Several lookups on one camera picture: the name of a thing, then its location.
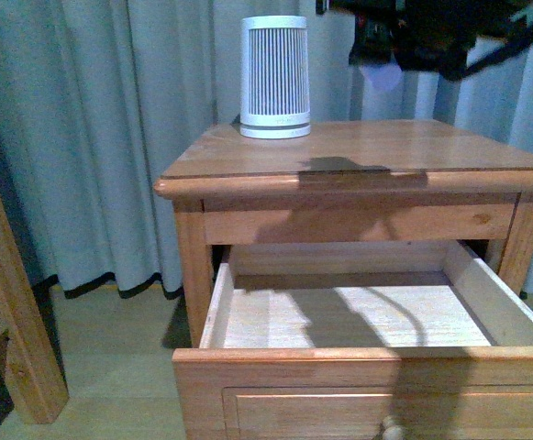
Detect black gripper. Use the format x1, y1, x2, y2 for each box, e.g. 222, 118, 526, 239
316, 1, 530, 79

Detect drawer wooden knob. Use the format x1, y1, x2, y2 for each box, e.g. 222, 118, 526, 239
381, 415, 406, 440

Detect wooden nightstand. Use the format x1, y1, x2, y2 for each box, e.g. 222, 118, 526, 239
154, 120, 533, 344

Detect white ribbed cylindrical device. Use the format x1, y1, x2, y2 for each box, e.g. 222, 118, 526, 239
239, 16, 311, 139

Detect grey curtain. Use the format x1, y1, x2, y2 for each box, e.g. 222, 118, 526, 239
0, 1, 533, 298

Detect wooden furniture at left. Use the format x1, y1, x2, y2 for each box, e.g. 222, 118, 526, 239
0, 198, 69, 424

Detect black cable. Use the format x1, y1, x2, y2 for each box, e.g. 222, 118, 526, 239
465, 0, 533, 78

